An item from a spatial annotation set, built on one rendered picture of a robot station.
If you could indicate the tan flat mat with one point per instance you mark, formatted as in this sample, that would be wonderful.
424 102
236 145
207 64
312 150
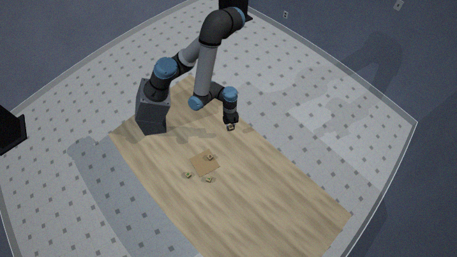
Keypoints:
202 164

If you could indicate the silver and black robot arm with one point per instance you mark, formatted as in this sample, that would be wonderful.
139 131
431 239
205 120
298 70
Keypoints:
218 25

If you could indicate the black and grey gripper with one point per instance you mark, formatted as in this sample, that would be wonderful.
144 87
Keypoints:
230 116

